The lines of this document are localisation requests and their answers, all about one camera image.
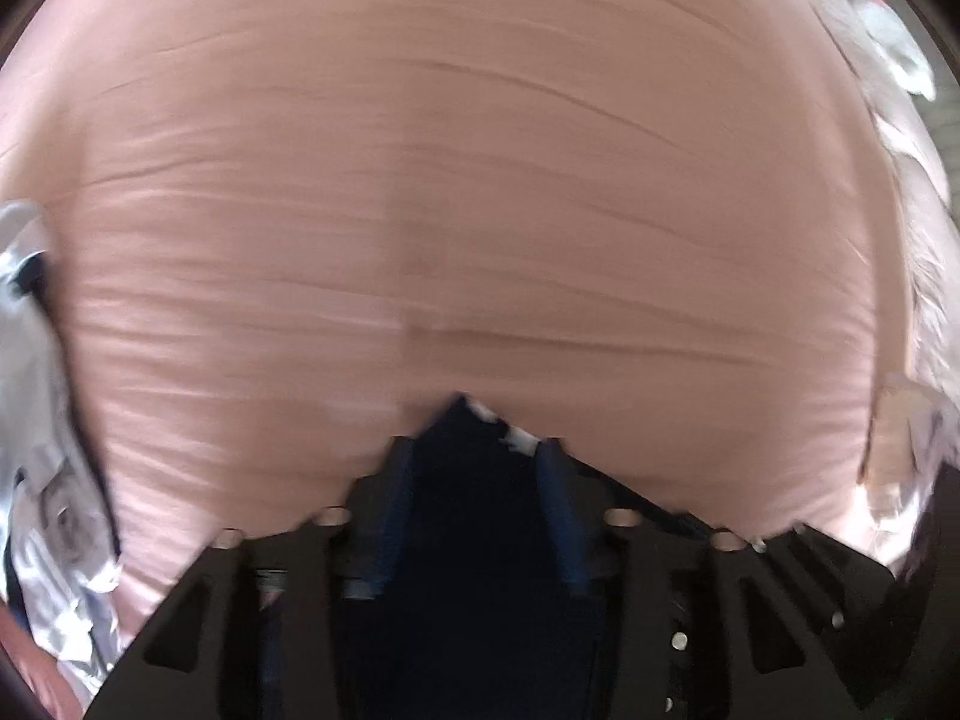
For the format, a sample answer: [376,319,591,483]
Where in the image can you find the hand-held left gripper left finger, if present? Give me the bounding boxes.
[86,436,415,720]

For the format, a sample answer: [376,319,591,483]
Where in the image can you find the silver satin garment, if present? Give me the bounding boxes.
[0,199,125,700]

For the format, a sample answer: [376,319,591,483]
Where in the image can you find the navy pants with white stripes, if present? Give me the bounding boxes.
[334,392,698,720]

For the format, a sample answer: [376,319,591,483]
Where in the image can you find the pink bed sheet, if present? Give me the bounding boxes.
[0,0,960,720]

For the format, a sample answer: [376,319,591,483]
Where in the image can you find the cream garment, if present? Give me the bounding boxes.
[861,373,947,545]

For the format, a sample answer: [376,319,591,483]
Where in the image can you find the pale pink quilted duvet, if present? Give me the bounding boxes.
[780,0,960,398]

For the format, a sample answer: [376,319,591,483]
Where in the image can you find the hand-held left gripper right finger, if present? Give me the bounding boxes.
[536,436,908,720]

